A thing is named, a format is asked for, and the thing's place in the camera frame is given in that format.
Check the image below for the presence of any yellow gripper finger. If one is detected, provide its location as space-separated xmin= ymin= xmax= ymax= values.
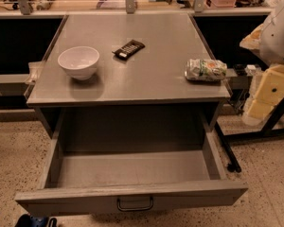
xmin=241 ymin=64 xmax=284 ymax=126

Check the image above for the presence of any green white 7up can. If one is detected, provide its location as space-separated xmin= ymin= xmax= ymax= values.
xmin=185 ymin=59 xmax=227 ymax=81

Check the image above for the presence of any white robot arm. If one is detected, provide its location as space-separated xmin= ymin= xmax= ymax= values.
xmin=240 ymin=0 xmax=284 ymax=126

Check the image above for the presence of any grey metal drawer cabinet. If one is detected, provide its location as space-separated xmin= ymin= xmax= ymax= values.
xmin=27 ymin=12 xmax=230 ymax=126

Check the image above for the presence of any open grey top drawer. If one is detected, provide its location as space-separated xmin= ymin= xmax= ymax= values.
xmin=15 ymin=105 xmax=248 ymax=216

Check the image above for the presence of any black snack bar packet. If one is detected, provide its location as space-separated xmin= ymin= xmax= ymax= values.
xmin=114 ymin=40 xmax=145 ymax=61

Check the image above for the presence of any white ceramic bowl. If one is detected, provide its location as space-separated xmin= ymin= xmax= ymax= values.
xmin=58 ymin=46 xmax=99 ymax=80

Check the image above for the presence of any black tool on shelf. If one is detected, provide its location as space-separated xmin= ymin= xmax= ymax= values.
xmin=36 ymin=0 xmax=55 ymax=10

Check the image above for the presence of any blue object on floor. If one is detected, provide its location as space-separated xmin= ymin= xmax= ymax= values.
xmin=15 ymin=214 xmax=58 ymax=227

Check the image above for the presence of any white power adapter with cables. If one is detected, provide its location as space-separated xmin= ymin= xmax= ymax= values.
xmin=245 ymin=64 xmax=257 ymax=76

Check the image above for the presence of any black metal stand frame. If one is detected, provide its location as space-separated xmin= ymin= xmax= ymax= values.
xmin=214 ymin=88 xmax=284 ymax=174

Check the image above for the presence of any metal drawer handle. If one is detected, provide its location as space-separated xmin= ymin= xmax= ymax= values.
xmin=116 ymin=197 xmax=154 ymax=212

